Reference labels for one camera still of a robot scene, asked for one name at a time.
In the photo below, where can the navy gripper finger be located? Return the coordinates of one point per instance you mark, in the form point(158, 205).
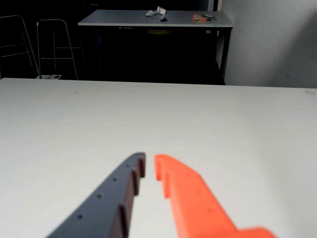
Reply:
point(99, 210)

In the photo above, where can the orange and green tool bundle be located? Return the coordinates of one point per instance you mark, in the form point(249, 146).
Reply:
point(201, 17)

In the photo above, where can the metal tube ladder frame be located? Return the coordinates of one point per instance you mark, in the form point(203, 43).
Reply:
point(24, 33)
point(68, 34)

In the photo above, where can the small black object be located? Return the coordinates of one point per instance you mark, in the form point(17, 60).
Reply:
point(163, 19)

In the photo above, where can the crumpled white paper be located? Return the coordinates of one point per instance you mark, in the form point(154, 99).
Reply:
point(154, 12)

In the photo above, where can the grey desk with black frame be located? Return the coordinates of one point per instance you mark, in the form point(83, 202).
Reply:
point(178, 19)

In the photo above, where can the white patterned box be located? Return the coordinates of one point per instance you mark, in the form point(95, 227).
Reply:
point(50, 77)

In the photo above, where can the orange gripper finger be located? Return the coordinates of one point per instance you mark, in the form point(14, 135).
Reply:
point(198, 203)

